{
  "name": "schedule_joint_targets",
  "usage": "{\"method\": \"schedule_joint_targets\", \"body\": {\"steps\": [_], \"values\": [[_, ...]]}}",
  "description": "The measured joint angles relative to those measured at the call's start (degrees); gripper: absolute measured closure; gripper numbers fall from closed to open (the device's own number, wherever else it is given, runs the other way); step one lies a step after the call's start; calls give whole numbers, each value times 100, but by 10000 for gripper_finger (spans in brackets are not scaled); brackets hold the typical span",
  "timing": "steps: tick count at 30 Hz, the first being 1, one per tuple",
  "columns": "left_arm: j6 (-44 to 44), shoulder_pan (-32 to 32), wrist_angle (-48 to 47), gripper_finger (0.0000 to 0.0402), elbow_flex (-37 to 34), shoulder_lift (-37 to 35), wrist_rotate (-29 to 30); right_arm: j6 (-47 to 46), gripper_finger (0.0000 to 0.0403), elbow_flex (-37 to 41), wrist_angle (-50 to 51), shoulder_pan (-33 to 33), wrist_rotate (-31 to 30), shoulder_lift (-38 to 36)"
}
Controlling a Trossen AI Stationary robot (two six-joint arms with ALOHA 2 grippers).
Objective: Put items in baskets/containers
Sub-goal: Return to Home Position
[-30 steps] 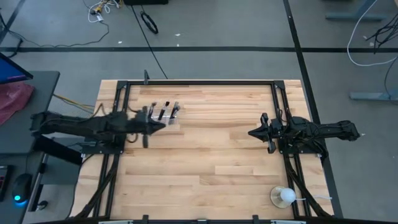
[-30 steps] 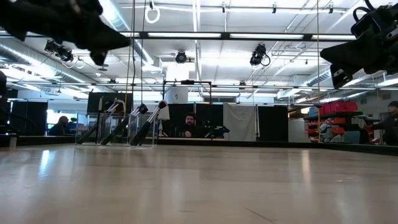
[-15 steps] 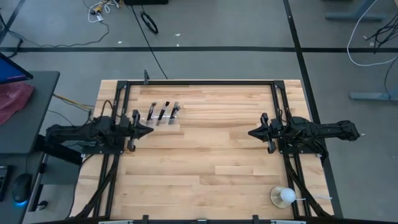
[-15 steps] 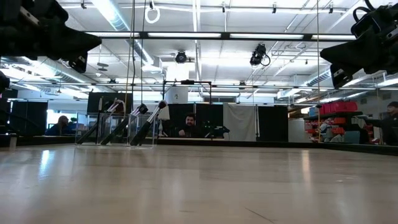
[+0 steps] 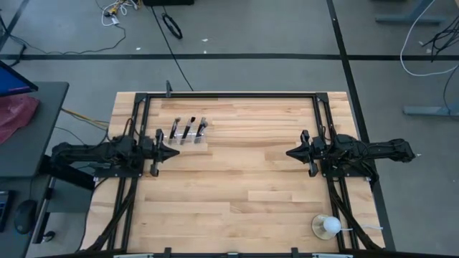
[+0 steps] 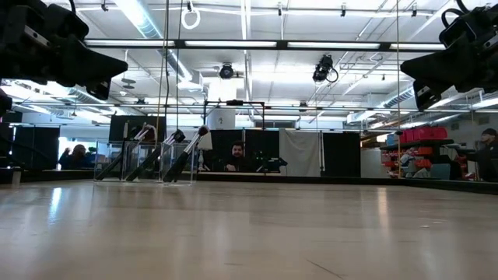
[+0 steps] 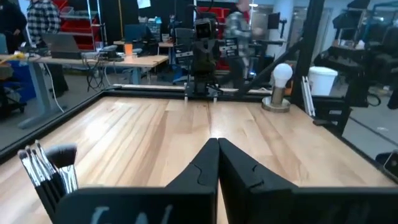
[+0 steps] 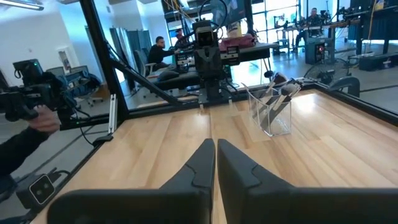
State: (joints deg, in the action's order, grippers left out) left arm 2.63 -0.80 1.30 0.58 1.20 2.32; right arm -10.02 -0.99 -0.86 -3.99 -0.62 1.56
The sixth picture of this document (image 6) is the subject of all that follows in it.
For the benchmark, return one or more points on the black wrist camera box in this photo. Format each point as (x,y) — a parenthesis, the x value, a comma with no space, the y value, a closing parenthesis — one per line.
(457,33)
(64,21)

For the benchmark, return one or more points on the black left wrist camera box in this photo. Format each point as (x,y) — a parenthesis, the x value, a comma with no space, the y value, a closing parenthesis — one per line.
(64,21)

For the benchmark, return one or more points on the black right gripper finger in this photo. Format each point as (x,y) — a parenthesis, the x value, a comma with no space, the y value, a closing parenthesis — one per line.
(439,66)
(426,95)

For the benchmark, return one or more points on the white box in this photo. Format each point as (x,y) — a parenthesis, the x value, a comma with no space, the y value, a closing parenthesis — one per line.
(221,118)

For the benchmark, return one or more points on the person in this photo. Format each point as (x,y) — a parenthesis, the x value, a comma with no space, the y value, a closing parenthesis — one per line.
(488,155)
(78,155)
(237,149)

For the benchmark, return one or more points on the bin rack with coloured bins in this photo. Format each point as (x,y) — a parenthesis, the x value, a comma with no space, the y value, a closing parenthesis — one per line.
(424,133)

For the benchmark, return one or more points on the round black overhead camera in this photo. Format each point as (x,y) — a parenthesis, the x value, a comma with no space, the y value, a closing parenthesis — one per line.
(226,72)

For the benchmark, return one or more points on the clear acrylic brush organizer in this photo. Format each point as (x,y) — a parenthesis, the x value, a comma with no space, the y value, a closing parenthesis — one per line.
(102,151)

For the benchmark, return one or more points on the black wall screen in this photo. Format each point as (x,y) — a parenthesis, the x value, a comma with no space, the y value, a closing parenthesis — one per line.
(116,124)

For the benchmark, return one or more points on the black device on stand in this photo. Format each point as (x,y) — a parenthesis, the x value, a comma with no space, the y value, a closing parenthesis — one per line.
(272,165)

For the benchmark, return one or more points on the black background rig frame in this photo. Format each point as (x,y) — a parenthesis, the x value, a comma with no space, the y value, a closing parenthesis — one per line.
(234,102)

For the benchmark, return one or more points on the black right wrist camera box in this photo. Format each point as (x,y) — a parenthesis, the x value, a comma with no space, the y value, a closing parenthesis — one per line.
(457,33)

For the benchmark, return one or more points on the black overhead bar with lights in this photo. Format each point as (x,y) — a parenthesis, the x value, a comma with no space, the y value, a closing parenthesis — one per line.
(280,44)

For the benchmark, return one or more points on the white hanging cloth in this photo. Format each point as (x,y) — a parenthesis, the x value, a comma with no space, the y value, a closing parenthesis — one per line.
(299,153)

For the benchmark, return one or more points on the black aluminium table frame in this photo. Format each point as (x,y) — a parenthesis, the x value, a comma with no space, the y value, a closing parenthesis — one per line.
(311,179)

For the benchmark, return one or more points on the black ceiling camera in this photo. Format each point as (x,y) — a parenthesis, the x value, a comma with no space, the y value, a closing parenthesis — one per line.
(323,70)

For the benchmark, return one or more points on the black partition panel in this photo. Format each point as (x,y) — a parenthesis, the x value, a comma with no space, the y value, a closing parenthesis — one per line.
(39,148)
(264,148)
(340,155)

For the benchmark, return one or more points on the white trapezoid shade lamp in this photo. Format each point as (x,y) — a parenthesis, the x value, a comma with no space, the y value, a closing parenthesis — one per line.
(208,144)

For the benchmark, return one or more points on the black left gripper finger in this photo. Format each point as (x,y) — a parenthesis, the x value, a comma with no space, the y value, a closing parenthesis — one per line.
(89,62)
(99,88)

